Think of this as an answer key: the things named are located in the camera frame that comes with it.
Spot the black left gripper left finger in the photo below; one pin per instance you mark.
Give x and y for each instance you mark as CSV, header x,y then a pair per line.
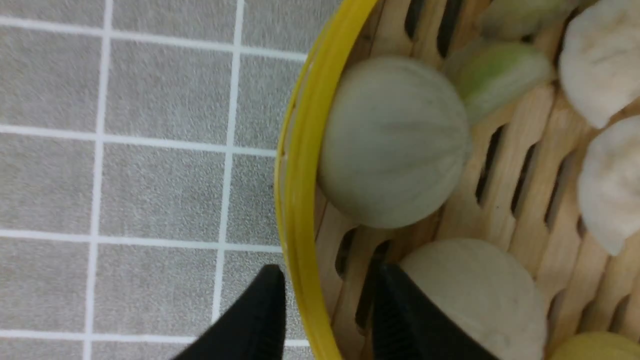
x,y
253,328

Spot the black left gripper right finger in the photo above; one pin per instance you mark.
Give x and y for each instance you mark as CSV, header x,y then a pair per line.
x,y
406,325

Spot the white steamed bun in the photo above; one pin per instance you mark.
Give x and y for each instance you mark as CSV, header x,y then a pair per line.
x,y
395,143
486,292

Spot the yellowish green steamed bun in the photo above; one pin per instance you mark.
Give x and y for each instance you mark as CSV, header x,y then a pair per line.
x,y
597,346

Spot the grey checkered tablecloth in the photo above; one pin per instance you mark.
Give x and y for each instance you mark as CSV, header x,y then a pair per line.
x,y
137,166

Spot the white dumpling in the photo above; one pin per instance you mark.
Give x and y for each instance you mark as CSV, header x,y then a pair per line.
x,y
599,65
608,187

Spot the green tinted dumpling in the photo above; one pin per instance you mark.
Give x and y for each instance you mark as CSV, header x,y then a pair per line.
x,y
516,19
491,73

